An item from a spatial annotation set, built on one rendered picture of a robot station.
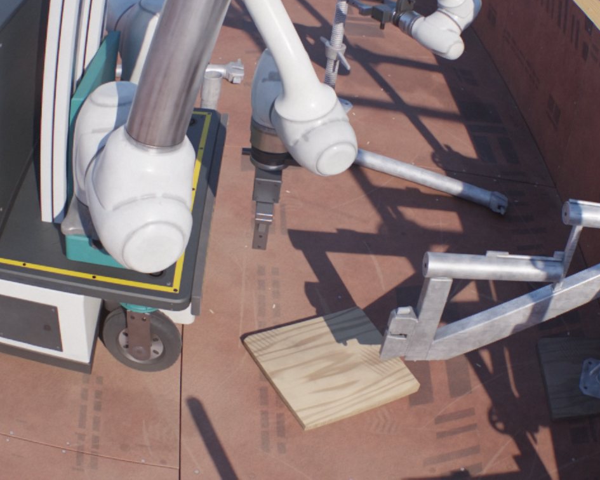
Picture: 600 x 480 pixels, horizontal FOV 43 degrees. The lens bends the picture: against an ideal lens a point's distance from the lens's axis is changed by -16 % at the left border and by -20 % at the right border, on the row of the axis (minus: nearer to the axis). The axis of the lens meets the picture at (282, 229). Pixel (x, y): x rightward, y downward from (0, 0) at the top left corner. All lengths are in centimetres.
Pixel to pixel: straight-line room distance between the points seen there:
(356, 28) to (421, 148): 94
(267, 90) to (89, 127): 33
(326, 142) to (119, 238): 35
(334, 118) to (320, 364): 72
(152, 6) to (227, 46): 139
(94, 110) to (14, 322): 55
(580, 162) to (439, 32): 66
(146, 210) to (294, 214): 114
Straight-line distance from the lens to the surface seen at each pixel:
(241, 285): 219
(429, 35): 247
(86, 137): 151
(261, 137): 163
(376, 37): 358
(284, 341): 204
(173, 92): 129
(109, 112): 149
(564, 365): 220
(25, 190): 193
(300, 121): 143
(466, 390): 205
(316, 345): 204
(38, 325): 180
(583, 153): 270
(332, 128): 143
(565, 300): 187
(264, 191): 166
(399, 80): 324
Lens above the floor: 144
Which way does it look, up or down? 37 degrees down
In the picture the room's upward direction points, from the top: 9 degrees clockwise
